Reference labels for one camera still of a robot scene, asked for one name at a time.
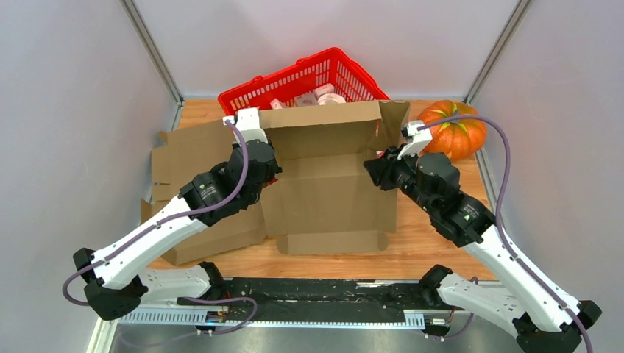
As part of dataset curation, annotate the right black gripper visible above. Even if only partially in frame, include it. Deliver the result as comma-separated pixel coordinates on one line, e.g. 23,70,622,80
361,143,435,215

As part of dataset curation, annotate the brown cardboard box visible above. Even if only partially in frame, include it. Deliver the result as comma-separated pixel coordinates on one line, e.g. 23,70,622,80
260,101,411,255

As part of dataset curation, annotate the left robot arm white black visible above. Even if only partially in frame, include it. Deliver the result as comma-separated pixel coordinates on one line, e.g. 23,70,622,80
73,140,282,321

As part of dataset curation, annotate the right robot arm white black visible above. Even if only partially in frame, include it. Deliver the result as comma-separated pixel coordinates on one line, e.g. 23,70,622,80
364,147,602,352

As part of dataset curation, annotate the orange pumpkin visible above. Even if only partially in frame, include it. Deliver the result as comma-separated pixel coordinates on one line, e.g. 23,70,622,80
418,100,488,161

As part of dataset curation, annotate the pink white round roll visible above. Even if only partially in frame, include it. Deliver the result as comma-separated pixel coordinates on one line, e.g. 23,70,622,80
317,93,347,105

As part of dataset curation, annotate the red plastic shopping basket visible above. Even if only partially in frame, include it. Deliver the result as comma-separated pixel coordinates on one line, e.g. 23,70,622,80
217,47,389,115

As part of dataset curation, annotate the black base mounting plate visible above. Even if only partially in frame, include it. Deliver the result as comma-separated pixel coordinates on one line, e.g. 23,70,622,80
176,277,469,324

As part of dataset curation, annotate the flat brown cardboard sheet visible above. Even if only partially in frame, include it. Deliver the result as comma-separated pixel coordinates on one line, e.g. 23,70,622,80
141,121,267,265

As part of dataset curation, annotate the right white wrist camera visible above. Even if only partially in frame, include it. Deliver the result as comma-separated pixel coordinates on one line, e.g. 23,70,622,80
397,120,433,160

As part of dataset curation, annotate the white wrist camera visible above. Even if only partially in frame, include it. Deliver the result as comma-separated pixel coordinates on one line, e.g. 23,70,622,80
222,107,269,143
397,120,433,160

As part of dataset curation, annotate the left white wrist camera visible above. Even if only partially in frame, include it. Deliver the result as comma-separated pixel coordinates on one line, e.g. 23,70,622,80
222,107,269,143

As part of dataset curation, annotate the right aluminium frame post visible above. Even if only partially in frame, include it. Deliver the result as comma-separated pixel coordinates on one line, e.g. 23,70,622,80
463,0,533,105

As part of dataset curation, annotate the aluminium frame post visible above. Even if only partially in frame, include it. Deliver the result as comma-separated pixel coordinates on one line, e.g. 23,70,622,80
463,0,533,105
120,0,184,107

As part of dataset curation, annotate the left aluminium frame post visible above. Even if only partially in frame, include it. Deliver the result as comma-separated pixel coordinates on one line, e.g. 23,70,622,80
120,0,184,107

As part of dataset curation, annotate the white slotted cable duct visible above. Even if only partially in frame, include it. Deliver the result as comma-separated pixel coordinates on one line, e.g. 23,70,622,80
118,307,425,330

